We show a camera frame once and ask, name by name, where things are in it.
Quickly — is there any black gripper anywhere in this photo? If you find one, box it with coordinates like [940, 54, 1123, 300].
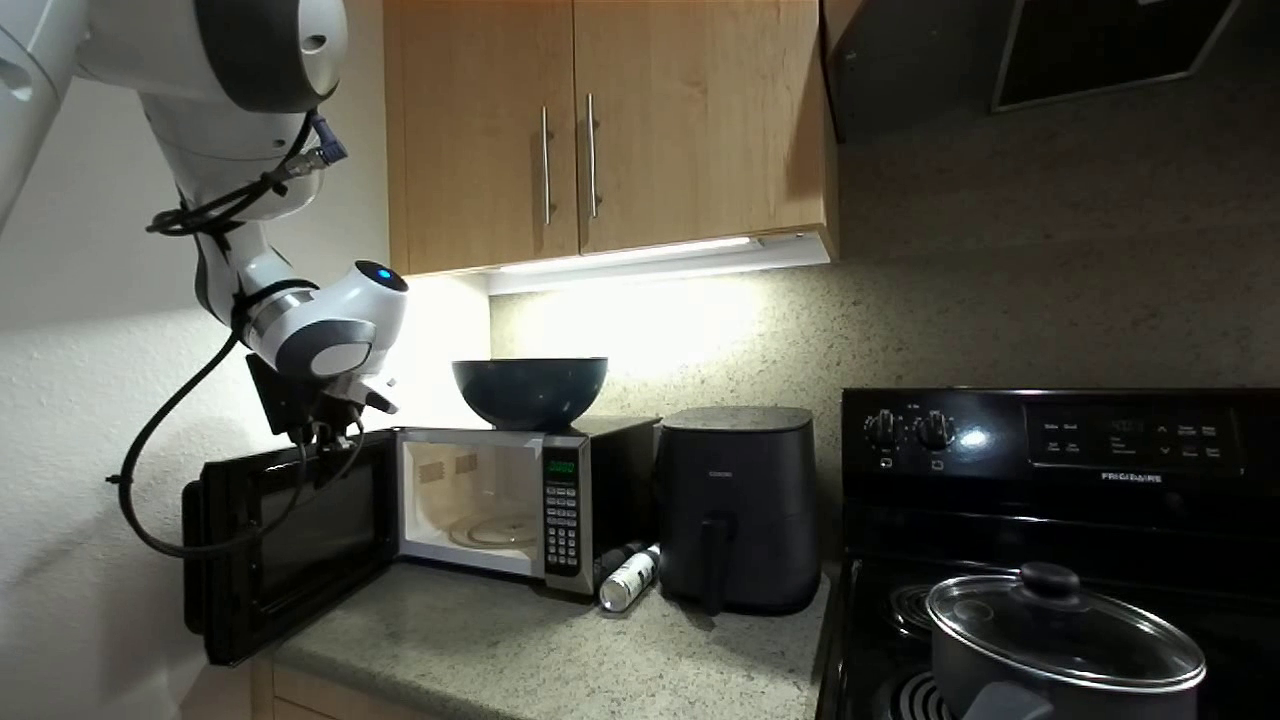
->
[283, 376, 400, 466]

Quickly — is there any black microwave door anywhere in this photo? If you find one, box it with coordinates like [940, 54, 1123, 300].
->
[181, 430, 405, 667]

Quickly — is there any dark blue bowl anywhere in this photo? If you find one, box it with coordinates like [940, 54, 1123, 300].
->
[451, 353, 612, 437]

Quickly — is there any narrow wooden cabinet door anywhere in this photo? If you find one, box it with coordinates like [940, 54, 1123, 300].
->
[379, 0, 581, 279]

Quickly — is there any clear plastic bottle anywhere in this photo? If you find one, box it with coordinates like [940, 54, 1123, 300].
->
[596, 541, 667, 618]

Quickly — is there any under-cabinet light strip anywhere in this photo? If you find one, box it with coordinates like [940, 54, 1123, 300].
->
[482, 227, 839, 300]

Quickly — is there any black air fryer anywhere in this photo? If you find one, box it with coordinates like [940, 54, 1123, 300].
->
[651, 406, 824, 621]

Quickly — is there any wide wooden cabinet door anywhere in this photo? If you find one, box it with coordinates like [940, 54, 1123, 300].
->
[570, 0, 832, 257]

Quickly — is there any dark range hood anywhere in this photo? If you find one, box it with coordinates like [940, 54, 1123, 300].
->
[818, 0, 1280, 144]

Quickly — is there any black electric stove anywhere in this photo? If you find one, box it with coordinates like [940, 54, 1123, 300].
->
[812, 383, 1280, 720]

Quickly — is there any dark cooking pot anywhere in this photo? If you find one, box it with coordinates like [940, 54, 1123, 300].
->
[929, 638, 1209, 720]

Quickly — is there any glass pot lid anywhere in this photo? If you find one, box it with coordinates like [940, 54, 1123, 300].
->
[920, 560, 1210, 698]

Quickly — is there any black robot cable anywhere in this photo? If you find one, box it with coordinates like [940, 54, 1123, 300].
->
[107, 111, 379, 565]

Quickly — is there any metal cabinet handle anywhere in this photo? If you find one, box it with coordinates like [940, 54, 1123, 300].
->
[581, 87, 603, 223]
[532, 106, 556, 223]

